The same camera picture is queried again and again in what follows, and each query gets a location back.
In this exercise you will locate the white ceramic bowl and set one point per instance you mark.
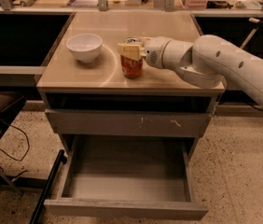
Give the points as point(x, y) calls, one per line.
point(85, 47)

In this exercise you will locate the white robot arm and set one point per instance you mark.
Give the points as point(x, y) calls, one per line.
point(203, 63)

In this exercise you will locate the open grey bottom drawer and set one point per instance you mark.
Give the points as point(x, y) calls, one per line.
point(127, 176)

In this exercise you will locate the red coke can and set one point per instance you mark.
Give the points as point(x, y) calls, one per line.
point(131, 68)

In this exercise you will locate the closed grey middle drawer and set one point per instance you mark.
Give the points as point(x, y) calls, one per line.
point(125, 123)

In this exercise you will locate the grey drawer cabinet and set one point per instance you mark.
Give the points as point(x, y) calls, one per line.
point(101, 86)

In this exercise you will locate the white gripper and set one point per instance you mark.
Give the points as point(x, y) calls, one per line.
point(154, 52)

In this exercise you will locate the white stick with black tip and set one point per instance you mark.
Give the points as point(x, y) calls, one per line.
point(257, 24)

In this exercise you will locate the black items on far desk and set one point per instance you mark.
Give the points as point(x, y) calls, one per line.
point(218, 4)

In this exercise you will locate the black metal leg bar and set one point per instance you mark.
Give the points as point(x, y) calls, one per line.
point(54, 170)

